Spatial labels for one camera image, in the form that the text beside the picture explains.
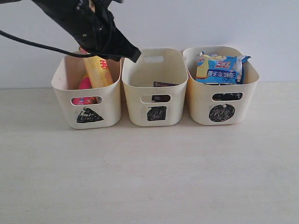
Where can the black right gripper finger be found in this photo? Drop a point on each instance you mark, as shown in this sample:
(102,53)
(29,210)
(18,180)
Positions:
(110,56)

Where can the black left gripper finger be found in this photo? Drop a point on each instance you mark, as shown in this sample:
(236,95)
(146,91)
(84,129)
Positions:
(120,44)

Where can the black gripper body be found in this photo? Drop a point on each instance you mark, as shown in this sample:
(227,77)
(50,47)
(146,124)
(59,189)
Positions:
(93,26)

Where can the yellow Lays chips can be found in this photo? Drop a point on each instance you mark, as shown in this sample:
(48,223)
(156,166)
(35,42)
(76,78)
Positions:
(98,72)

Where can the pink Lays chips can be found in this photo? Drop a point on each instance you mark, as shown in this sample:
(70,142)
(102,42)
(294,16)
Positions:
(86,84)

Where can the purple juice carton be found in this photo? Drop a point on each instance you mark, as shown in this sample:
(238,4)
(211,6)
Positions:
(161,98)

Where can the blue instant noodle packet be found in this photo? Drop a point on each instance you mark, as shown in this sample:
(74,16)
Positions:
(220,70)

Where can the orange instant noodle packet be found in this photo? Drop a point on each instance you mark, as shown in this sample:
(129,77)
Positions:
(227,96)

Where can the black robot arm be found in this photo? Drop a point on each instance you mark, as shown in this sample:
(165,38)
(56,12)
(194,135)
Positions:
(60,11)

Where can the middle cream plastic bin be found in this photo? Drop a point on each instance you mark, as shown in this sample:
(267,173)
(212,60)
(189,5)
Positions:
(161,65)

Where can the cream plastic bin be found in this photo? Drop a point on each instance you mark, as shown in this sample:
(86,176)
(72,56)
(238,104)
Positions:
(161,65)
(202,108)
(65,83)

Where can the left cream plastic bin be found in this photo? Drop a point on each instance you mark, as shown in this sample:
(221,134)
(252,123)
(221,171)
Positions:
(65,83)

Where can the right cream plastic bin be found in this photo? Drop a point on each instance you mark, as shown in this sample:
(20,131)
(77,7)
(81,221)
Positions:
(202,108)

